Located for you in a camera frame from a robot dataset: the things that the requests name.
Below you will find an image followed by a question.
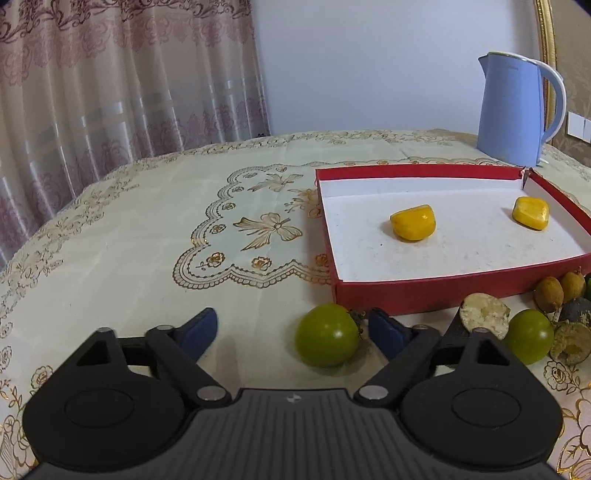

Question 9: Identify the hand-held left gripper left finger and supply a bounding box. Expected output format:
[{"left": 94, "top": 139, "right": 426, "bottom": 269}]
[{"left": 74, "top": 308, "right": 232, "bottom": 407}]

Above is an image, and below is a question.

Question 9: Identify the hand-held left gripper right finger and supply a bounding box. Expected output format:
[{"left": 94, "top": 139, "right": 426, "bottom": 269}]
[{"left": 355, "top": 308, "right": 520, "bottom": 408}]

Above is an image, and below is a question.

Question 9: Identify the green tomato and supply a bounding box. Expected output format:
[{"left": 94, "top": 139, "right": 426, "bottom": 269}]
[
  {"left": 503, "top": 309, "right": 555, "bottom": 365},
  {"left": 294, "top": 303, "right": 366, "bottom": 368}
]

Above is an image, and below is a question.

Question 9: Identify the dark sugarcane piece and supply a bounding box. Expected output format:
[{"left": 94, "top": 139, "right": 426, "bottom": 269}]
[{"left": 445, "top": 293, "right": 511, "bottom": 340}]

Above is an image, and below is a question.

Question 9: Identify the red shallow cardboard box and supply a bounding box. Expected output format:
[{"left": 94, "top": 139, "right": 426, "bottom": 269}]
[{"left": 315, "top": 164, "right": 591, "bottom": 317}]

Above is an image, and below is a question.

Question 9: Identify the yellow corn piece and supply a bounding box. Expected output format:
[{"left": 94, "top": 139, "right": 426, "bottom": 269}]
[
  {"left": 512, "top": 196, "right": 551, "bottom": 230},
  {"left": 390, "top": 204, "right": 437, "bottom": 241}
]

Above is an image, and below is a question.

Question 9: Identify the small brown oval fruit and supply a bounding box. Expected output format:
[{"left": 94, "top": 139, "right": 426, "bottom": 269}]
[
  {"left": 534, "top": 276, "right": 565, "bottom": 312},
  {"left": 560, "top": 271, "right": 587, "bottom": 301}
]

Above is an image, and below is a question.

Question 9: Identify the dark round cut piece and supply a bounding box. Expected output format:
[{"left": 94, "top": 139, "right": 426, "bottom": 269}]
[{"left": 549, "top": 322, "right": 591, "bottom": 365}]

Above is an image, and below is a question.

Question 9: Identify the dark round fruit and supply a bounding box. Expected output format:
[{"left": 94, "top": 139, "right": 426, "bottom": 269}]
[{"left": 558, "top": 296, "right": 591, "bottom": 326}]

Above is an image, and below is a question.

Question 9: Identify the blue electric kettle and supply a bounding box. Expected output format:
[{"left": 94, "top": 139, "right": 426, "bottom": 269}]
[{"left": 475, "top": 52, "right": 568, "bottom": 168}]

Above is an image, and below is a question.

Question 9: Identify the pink patterned curtain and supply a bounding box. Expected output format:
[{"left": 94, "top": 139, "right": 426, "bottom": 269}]
[{"left": 0, "top": 0, "right": 271, "bottom": 273}]

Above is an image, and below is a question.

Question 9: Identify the gold framed panel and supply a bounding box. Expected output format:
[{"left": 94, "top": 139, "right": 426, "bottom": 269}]
[{"left": 533, "top": 0, "right": 591, "bottom": 158}]

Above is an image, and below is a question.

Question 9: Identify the white wall switch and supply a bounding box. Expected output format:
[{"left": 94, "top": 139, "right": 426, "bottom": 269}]
[{"left": 567, "top": 111, "right": 591, "bottom": 141}]

